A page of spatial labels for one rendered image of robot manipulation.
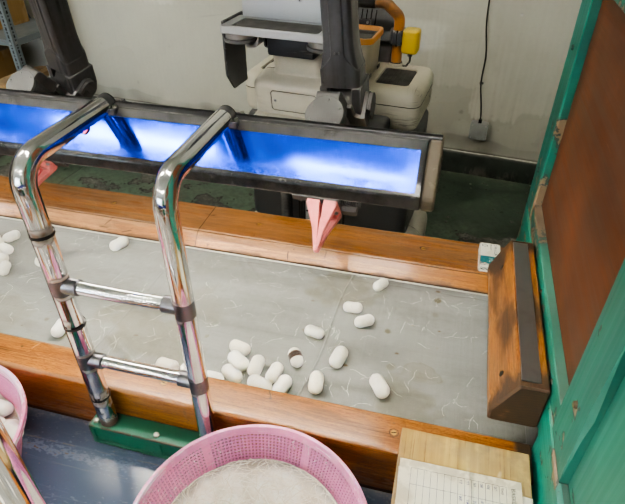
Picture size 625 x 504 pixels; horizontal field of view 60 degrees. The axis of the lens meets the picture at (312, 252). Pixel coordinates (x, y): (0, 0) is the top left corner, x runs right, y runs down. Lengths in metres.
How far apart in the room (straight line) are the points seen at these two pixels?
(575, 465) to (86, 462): 0.61
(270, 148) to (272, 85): 0.79
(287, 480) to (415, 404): 0.20
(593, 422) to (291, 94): 1.05
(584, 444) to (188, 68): 2.94
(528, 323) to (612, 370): 0.25
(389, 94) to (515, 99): 1.26
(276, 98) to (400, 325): 0.73
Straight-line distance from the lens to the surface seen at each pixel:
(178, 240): 0.53
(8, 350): 0.91
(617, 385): 0.53
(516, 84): 2.75
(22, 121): 0.77
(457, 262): 0.99
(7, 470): 0.40
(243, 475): 0.73
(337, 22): 0.84
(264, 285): 0.95
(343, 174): 0.59
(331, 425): 0.72
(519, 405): 0.70
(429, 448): 0.70
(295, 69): 1.39
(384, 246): 1.00
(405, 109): 1.59
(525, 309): 0.77
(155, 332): 0.90
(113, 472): 0.83
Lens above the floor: 1.35
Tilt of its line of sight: 37 degrees down
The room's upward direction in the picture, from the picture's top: straight up
